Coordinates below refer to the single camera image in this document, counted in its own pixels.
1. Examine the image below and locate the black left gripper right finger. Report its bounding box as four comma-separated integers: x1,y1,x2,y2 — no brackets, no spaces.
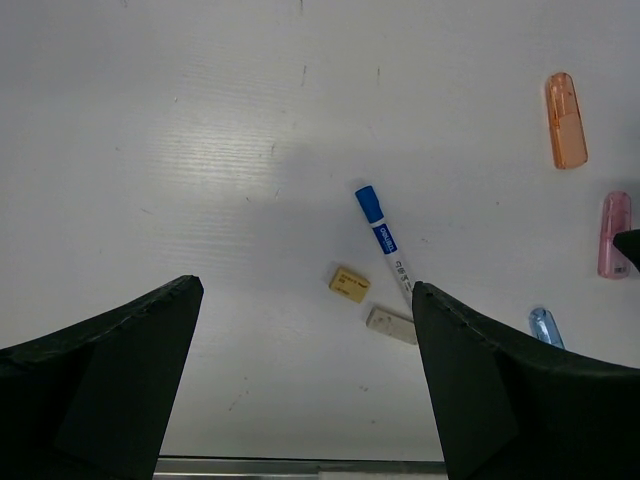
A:
412,282,639,479

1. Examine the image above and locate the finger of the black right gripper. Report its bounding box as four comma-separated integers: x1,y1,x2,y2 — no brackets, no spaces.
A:
613,229,640,271

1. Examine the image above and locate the yellow eraser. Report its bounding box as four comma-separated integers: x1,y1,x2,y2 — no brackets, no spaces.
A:
328,265,371,304

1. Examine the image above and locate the pink translucent case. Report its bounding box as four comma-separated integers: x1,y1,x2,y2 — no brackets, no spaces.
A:
597,191,632,280

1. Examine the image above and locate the grey white eraser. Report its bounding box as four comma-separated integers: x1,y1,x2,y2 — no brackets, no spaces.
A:
365,305,418,345

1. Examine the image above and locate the aluminium table edge rail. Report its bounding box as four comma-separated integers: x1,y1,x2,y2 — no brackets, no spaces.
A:
153,456,447,479

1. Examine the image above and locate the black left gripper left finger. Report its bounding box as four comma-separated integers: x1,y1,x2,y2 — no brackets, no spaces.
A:
1,275,204,479

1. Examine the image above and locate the blue whiteboard marker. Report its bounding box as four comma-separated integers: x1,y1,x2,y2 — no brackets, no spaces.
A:
354,185,414,308

